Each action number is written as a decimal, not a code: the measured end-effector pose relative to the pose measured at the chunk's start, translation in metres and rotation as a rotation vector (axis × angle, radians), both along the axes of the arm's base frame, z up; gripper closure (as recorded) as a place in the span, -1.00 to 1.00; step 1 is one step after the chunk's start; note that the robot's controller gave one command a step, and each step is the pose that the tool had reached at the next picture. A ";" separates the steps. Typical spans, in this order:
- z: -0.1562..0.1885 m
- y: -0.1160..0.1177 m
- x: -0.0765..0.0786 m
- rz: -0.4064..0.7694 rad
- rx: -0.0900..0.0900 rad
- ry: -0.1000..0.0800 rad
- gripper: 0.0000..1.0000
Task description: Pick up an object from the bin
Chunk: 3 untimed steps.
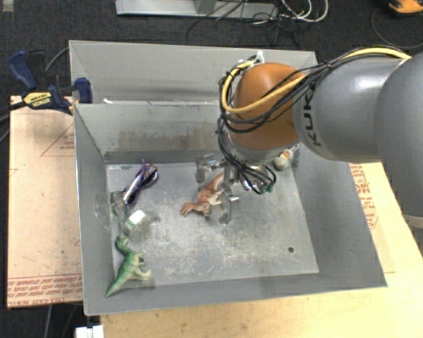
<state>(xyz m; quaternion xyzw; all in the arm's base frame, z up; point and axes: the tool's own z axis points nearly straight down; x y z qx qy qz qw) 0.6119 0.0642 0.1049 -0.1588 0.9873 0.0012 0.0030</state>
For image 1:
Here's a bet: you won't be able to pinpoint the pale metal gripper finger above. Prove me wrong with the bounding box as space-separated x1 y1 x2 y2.
217 189 240 225
195 155 224 184

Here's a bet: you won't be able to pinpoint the brown toy dinosaur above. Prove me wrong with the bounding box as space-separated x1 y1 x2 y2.
179 172 227 218

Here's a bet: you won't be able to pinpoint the small yellow and grey toy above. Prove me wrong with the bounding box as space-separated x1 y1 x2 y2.
274 145 302 171

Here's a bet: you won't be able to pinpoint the grey metal bin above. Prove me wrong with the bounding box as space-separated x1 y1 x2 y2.
68 39 388 317

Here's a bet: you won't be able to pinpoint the purple sunglasses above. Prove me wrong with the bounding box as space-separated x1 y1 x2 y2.
121 159 160 204

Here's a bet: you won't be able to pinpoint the clear plastic bottle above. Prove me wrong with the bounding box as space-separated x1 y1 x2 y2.
121 208 160 243

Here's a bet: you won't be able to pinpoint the clear glass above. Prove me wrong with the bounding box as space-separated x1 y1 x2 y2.
94 189 128 231

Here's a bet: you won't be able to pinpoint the green toy dinosaur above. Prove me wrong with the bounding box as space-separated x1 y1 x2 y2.
104 235 153 299

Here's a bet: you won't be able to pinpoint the brown cardboard board, red print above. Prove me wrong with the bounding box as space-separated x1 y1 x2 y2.
6 95 398 310

